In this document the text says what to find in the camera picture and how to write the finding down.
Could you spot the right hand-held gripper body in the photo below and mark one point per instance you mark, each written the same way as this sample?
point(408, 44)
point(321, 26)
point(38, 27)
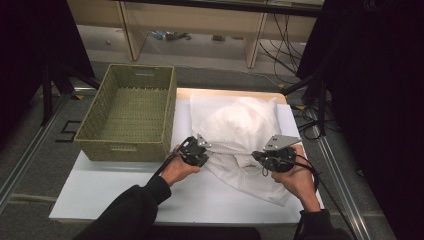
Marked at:
point(280, 160)

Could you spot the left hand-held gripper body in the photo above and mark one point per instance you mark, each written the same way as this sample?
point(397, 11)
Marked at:
point(193, 151)

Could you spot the white cloth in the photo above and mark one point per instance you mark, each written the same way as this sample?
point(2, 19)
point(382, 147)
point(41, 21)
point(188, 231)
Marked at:
point(253, 185)

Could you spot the green woven basket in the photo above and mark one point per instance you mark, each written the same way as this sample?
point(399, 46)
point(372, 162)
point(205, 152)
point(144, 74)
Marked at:
point(110, 151)

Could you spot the person's left hand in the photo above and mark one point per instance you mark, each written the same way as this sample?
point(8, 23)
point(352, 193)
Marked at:
point(176, 170)

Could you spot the person's right hand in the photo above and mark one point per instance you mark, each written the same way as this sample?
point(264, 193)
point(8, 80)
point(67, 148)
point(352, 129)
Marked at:
point(301, 181)

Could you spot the white board mat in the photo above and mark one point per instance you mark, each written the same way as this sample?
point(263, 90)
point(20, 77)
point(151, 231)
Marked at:
point(186, 200)

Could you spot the black metal stand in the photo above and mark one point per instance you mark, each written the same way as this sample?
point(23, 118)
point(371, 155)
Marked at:
point(46, 96)
point(321, 106)

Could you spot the black curtain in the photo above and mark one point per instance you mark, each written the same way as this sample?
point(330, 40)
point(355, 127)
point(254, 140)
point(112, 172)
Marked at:
point(380, 100)
point(30, 50)

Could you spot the beige wooden desk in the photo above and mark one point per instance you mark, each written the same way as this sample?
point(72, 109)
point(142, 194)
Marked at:
point(190, 20)

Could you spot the metal floor rail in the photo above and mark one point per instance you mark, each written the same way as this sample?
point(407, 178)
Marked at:
point(30, 153)
point(343, 186)

